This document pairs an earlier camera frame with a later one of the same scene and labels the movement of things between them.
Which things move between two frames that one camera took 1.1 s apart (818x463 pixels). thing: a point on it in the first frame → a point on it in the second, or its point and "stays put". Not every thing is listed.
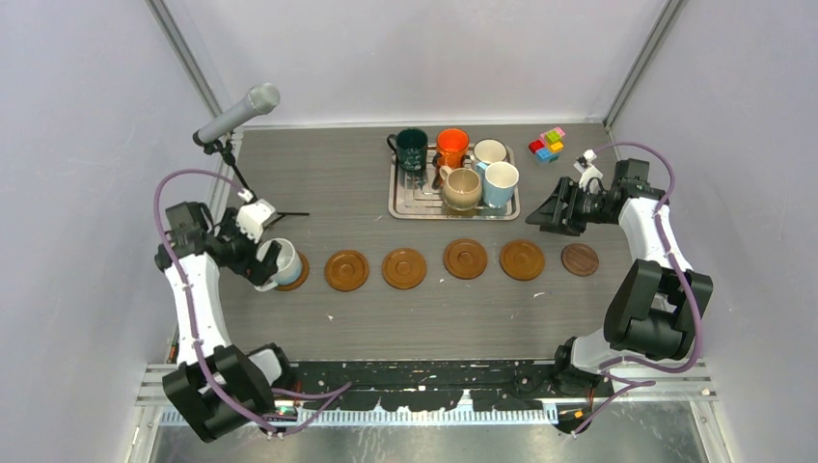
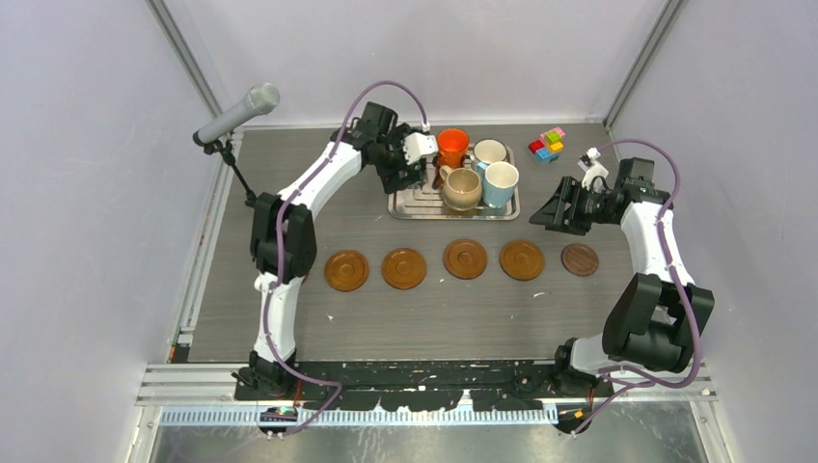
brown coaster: x=346 y=270 stays put
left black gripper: x=258 y=272 → x=391 y=178
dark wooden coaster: x=580 y=259 stays put
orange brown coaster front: x=521 y=260 stays put
